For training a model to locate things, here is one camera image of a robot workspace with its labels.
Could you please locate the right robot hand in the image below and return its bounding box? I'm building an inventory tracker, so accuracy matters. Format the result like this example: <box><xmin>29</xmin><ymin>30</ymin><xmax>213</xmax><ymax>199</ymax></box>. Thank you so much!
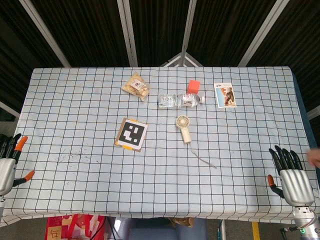
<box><xmin>266</xmin><ymin>145</ymin><xmax>316</xmax><ymax>207</ymax></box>

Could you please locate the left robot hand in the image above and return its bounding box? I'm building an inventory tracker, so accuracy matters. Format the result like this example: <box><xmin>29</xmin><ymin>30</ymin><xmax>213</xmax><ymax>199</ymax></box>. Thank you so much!
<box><xmin>0</xmin><ymin>133</ymin><xmax>35</xmax><ymax>196</ymax></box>

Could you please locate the person bare hand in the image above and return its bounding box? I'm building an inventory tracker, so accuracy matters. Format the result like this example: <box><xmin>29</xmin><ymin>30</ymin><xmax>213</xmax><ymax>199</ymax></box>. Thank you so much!
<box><xmin>306</xmin><ymin>147</ymin><xmax>320</xmax><ymax>166</ymax></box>

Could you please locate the beige handheld fan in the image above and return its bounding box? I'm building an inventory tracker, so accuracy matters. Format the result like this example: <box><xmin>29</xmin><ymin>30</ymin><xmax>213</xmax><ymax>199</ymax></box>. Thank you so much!
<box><xmin>175</xmin><ymin>114</ymin><xmax>192</xmax><ymax>144</ymax></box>

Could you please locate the yellow strip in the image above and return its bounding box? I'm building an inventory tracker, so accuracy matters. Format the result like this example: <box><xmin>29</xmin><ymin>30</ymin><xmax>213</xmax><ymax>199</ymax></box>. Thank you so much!
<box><xmin>251</xmin><ymin>221</ymin><xmax>260</xmax><ymax>240</ymax></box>

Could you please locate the red patterned bag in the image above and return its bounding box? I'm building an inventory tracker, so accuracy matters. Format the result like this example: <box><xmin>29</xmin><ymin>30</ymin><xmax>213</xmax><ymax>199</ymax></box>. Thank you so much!
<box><xmin>44</xmin><ymin>213</ymin><xmax>107</xmax><ymax>240</ymax></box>

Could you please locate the printed picture card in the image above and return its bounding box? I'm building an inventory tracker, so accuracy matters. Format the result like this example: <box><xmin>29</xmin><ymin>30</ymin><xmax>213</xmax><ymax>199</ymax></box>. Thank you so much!
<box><xmin>214</xmin><ymin>82</ymin><xmax>237</xmax><ymax>109</ymax></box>

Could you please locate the brown object under table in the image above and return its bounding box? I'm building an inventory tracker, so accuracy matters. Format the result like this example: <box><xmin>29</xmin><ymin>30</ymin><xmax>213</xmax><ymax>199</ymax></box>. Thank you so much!
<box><xmin>171</xmin><ymin>216</ymin><xmax>195</xmax><ymax>227</ymax></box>

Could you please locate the black white marker board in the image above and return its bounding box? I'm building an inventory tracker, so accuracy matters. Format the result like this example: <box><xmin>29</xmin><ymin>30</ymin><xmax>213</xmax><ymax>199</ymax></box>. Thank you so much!
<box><xmin>114</xmin><ymin>117</ymin><xmax>149</xmax><ymax>153</ymax></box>

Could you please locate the blue checked tablecloth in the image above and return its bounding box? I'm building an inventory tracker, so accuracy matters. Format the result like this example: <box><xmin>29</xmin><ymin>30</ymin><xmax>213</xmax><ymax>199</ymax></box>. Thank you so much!
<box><xmin>0</xmin><ymin>65</ymin><xmax>320</xmax><ymax>227</ymax></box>

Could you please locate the orange cube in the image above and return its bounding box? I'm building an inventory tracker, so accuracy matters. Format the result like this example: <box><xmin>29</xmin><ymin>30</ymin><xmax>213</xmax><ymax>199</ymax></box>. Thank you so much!
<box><xmin>187</xmin><ymin>79</ymin><xmax>202</xmax><ymax>95</ymax></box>

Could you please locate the blue chair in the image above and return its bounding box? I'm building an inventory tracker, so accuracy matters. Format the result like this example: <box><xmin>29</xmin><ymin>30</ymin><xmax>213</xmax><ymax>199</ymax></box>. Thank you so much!
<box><xmin>113</xmin><ymin>216</ymin><xmax>208</xmax><ymax>240</ymax></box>

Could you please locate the clear plastic water bottle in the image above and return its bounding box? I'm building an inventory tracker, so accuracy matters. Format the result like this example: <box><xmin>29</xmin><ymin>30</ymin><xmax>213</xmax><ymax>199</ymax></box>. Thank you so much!
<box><xmin>157</xmin><ymin>93</ymin><xmax>207</xmax><ymax>109</ymax></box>

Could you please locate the clear snack bag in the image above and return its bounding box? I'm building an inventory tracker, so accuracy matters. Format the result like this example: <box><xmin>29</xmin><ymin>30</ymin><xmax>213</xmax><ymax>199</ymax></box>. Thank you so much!
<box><xmin>121</xmin><ymin>71</ymin><xmax>152</xmax><ymax>102</ymax></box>

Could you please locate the black pleated curtain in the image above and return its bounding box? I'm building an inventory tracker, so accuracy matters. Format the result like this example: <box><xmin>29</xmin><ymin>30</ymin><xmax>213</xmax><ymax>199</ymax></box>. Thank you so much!
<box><xmin>0</xmin><ymin>0</ymin><xmax>320</xmax><ymax>121</ymax></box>

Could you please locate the white metal frame post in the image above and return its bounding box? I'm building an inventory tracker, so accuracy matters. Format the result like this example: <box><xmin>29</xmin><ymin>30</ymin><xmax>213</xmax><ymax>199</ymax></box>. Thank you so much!
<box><xmin>237</xmin><ymin>0</ymin><xmax>294</xmax><ymax>67</ymax></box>
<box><xmin>18</xmin><ymin>0</ymin><xmax>72</xmax><ymax>68</ymax></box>
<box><xmin>180</xmin><ymin>0</ymin><xmax>199</xmax><ymax>67</ymax></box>
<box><xmin>116</xmin><ymin>0</ymin><xmax>139</xmax><ymax>67</ymax></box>

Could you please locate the white triangular frame bracket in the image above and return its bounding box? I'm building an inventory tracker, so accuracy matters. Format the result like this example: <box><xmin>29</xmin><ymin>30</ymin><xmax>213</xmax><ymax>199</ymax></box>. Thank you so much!
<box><xmin>159</xmin><ymin>51</ymin><xmax>204</xmax><ymax>68</ymax></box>

